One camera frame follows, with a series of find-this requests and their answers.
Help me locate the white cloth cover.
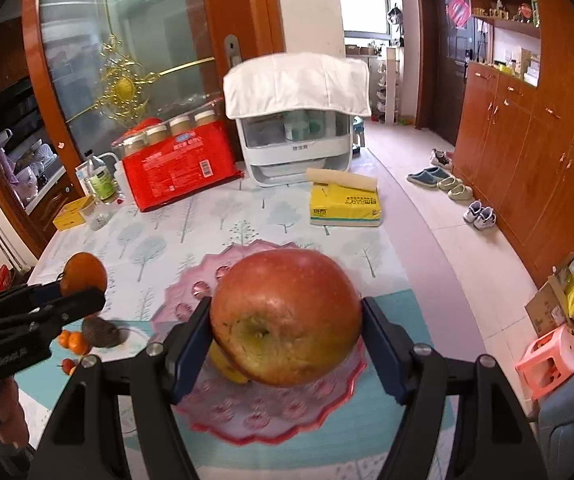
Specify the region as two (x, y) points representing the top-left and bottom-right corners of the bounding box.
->
(223, 52), (372, 121)

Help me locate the red jar multipack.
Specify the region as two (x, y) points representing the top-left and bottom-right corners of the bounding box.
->
(112, 110), (245, 212)

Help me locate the white countertop appliance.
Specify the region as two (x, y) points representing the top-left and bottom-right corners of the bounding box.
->
(237, 105), (352, 188)

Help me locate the cardboard box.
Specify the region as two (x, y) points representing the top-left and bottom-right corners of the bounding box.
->
(524, 265), (574, 346)

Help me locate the yellow tissue pack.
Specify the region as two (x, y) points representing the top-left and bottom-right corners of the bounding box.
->
(306, 167), (384, 227)

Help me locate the clear glass cup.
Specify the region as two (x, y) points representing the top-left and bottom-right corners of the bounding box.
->
(79, 200), (114, 231)

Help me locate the orange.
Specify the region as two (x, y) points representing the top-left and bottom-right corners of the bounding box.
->
(61, 252), (108, 297)

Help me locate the green label bottle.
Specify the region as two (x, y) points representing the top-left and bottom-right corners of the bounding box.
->
(87, 155), (118, 201)

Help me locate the dark front door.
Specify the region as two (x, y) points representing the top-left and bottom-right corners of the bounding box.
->
(434, 0), (474, 146)

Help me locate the dark avocado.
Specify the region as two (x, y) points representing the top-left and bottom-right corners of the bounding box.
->
(82, 316), (122, 349)

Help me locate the grey door handle plate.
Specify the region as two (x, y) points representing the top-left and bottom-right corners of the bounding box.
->
(224, 35), (242, 68)

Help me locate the frosted glass sliding door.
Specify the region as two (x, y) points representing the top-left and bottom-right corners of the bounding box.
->
(22, 0), (220, 171)

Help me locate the red apple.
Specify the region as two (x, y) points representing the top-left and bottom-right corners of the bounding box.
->
(209, 249), (364, 387)

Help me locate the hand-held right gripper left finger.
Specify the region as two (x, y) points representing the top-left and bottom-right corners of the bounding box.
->
(27, 296), (212, 480)

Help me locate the wooden wall cabinet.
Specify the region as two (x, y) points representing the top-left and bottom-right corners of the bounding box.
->
(452, 0), (574, 286)

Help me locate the small yellow box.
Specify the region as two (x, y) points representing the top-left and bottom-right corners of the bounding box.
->
(53, 195), (96, 232)

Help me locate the blue slipper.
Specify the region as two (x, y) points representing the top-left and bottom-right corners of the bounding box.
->
(407, 167), (450, 186)

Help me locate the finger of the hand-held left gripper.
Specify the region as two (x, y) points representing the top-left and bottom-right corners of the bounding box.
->
(27, 287), (108, 336)
(17, 274), (68, 306)

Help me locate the red door decoration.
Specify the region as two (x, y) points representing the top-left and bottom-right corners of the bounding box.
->
(446, 0), (472, 27)

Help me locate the white squeeze bottle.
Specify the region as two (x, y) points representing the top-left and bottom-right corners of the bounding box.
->
(112, 152), (134, 202)

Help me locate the yellow banana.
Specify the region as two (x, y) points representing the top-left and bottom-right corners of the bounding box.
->
(209, 342), (250, 385)

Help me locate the person's left hand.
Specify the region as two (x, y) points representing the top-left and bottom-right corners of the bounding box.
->
(0, 376), (34, 453)

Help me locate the blue-grey chair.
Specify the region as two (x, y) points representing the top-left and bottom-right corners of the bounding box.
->
(537, 380), (574, 466)

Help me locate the pink plastic stool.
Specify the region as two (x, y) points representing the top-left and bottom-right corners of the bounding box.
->
(514, 324), (574, 401)

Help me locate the window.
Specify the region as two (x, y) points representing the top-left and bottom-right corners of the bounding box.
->
(337, 0), (390, 41)

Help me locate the pink glass fruit plate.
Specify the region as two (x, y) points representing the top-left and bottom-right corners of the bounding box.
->
(164, 240), (370, 447)

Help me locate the white shoe rack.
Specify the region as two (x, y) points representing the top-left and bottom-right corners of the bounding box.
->
(369, 45), (400, 123)

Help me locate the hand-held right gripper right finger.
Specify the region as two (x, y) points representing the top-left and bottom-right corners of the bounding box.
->
(362, 296), (550, 480)

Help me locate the tree print tablecloth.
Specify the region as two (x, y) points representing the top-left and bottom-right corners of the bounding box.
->
(27, 150), (455, 480)

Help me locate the gold door ornament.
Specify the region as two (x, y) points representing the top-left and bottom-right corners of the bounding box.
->
(98, 34), (154, 122)

